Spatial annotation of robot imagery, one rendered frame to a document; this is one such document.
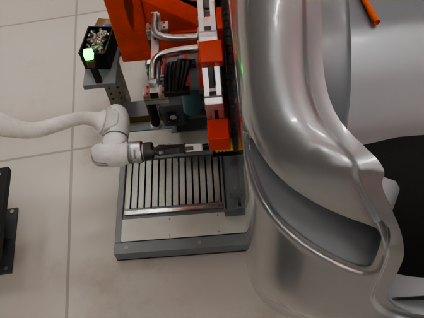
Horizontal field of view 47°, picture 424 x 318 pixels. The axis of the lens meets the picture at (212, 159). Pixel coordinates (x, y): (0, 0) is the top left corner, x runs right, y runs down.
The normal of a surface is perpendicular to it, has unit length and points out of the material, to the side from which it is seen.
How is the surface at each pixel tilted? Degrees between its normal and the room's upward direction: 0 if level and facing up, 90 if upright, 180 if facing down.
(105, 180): 0
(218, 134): 0
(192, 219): 0
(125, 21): 90
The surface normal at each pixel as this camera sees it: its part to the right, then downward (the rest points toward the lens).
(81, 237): -0.07, -0.56
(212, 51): -0.04, 0.02
